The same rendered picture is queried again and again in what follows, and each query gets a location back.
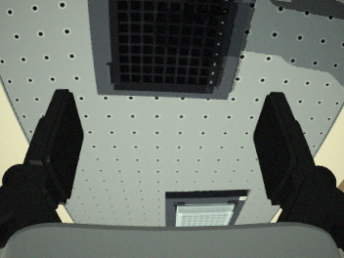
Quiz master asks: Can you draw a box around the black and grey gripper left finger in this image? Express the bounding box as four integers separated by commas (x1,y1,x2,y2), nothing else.
0,89,84,249

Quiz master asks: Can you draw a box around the grey perforated base plate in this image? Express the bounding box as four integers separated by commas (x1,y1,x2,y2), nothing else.
0,0,344,227

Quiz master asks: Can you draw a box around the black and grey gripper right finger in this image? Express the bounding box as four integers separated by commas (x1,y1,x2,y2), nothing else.
253,92,344,251

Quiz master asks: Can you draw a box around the black rectangular plate holder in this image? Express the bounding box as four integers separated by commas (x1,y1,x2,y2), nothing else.
165,190,247,227

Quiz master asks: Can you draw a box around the black well plate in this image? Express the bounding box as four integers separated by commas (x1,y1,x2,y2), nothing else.
108,0,231,94

